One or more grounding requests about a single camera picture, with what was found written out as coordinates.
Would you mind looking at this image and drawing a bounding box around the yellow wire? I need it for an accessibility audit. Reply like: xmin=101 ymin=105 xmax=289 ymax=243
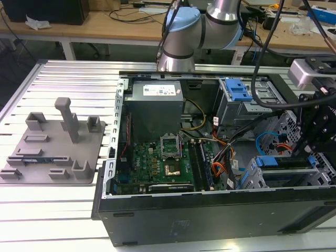
xmin=180 ymin=98 xmax=206 ymax=131

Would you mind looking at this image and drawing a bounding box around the orange wire bundle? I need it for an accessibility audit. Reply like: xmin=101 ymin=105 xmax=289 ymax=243
xmin=211 ymin=141 xmax=236 ymax=184

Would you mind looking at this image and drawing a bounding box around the wooden desk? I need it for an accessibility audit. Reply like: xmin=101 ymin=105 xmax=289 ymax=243
xmin=0 ymin=0 xmax=336 ymax=61

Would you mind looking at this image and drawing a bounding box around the blue data wire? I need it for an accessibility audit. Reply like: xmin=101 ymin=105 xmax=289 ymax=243
xmin=256 ymin=130 xmax=279 ymax=161

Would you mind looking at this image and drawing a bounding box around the black box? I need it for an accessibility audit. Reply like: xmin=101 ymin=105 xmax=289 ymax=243
xmin=1 ymin=0 xmax=90 ymax=26

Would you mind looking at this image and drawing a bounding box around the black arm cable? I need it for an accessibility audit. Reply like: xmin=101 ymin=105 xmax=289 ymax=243
xmin=250 ymin=0 xmax=302 ymax=109

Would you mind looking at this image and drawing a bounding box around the blue cardboard box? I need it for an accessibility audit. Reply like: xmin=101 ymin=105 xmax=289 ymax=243
xmin=306 ymin=6 xmax=336 ymax=26

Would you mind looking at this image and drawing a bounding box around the black PC case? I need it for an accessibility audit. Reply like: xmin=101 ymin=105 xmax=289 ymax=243
xmin=91 ymin=70 xmax=336 ymax=247

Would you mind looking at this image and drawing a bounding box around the green motherboard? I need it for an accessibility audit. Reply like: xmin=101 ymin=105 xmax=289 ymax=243
xmin=115 ymin=140 xmax=224 ymax=195

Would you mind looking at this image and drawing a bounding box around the hard disk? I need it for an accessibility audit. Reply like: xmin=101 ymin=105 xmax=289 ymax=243
xmin=255 ymin=154 xmax=317 ymax=171

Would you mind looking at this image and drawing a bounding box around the metal socket cover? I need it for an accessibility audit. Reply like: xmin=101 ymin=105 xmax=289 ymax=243
xmin=160 ymin=133 xmax=183 ymax=160

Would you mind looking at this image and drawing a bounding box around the white crumpled plastic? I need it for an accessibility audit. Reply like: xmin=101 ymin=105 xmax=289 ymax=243
xmin=25 ymin=15 xmax=52 ymax=30

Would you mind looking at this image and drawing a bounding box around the CPU socket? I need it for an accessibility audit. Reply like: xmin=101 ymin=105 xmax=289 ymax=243
xmin=164 ymin=161 xmax=182 ymax=179

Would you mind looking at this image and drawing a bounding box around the blue drive cage latch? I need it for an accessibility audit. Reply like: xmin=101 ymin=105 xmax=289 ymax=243
xmin=225 ymin=78 xmax=254 ymax=102

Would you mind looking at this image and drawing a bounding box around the small black device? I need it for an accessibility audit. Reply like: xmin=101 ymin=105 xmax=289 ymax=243
xmin=262 ymin=13 xmax=279 ymax=31

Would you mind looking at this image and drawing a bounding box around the black RAM stick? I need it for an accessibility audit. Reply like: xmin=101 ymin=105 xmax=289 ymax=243
xmin=187 ymin=141 xmax=203 ymax=192

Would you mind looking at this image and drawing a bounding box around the red and black wire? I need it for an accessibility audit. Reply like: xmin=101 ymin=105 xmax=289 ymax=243
xmin=120 ymin=112 xmax=132 ymax=161

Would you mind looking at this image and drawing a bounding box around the grey power supply unit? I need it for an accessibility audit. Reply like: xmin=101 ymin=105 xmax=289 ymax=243
xmin=122 ymin=80 xmax=184 ymax=137

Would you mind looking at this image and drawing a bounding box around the clear plastic bag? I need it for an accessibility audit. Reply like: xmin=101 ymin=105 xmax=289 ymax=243
xmin=290 ymin=17 xmax=320 ymax=35

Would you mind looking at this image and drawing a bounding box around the black graphics card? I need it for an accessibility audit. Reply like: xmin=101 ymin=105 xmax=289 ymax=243
xmin=139 ymin=182 xmax=195 ymax=195

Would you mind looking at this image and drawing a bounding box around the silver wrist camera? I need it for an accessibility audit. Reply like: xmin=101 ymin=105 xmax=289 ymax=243
xmin=288 ymin=58 xmax=336 ymax=90

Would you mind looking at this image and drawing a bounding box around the grey parts rack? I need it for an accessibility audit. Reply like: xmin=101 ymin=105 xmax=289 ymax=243
xmin=0 ymin=97 xmax=107 ymax=185

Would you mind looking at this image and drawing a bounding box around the silver disk bay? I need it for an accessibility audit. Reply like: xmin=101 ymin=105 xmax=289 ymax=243
xmin=236 ymin=109 xmax=336 ymax=190

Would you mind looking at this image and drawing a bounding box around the RAM stick on rack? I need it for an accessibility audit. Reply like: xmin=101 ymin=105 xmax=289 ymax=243
xmin=22 ymin=156 xmax=57 ymax=163

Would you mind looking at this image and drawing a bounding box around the black wire bundle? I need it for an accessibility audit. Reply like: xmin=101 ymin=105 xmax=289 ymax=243
xmin=209 ymin=111 xmax=284 ymax=158

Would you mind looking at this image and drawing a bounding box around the silver drive cage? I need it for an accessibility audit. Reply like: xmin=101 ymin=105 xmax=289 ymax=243
xmin=214 ymin=77 xmax=288 ymax=127

